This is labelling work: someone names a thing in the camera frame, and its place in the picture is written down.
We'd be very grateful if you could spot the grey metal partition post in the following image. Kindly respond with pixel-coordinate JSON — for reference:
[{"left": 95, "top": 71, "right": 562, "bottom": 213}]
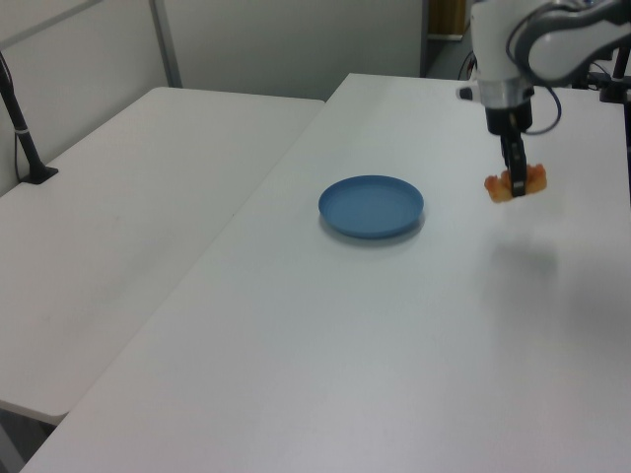
[{"left": 149, "top": 0, "right": 184, "bottom": 91}]

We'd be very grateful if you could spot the brown cardboard panel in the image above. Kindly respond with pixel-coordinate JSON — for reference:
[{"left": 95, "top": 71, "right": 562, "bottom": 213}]
[{"left": 426, "top": 0, "right": 468, "bottom": 39}]

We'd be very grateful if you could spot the orange glazed bread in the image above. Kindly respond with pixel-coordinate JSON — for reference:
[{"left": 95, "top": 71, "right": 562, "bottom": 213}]
[{"left": 483, "top": 162, "right": 550, "bottom": 204}]

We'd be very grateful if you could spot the black pole with clamp base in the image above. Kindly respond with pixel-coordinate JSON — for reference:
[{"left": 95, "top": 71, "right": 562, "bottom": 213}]
[{"left": 0, "top": 48, "right": 60, "bottom": 186}]

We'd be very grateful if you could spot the black camera stand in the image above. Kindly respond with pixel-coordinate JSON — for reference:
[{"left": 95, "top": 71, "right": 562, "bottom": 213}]
[{"left": 587, "top": 41, "right": 631, "bottom": 105}]

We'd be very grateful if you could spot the blue round plate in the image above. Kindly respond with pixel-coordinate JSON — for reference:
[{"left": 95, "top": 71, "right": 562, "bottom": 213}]
[{"left": 317, "top": 174, "right": 426, "bottom": 241}]

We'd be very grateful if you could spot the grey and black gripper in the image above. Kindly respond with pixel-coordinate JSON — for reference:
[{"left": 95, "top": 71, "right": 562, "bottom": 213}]
[{"left": 479, "top": 77, "right": 537, "bottom": 199}]

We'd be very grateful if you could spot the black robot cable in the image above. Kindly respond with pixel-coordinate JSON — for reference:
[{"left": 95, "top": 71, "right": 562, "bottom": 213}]
[{"left": 506, "top": 9, "right": 565, "bottom": 136}]

